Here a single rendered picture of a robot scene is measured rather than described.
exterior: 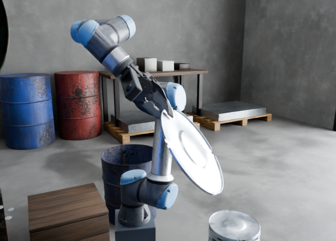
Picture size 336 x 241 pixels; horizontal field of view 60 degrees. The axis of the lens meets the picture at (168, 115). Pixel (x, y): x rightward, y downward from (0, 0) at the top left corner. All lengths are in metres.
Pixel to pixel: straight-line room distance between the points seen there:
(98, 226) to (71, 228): 0.15
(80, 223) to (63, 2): 3.41
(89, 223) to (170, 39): 3.90
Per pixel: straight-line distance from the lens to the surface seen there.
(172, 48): 5.14
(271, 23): 5.68
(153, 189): 1.25
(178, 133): 0.84
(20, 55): 4.44
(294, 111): 5.38
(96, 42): 0.86
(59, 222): 1.70
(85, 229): 1.75
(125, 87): 0.80
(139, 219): 1.39
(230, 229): 1.80
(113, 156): 2.31
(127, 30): 0.95
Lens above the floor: 1.24
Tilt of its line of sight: 14 degrees down
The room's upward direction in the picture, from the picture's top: straight up
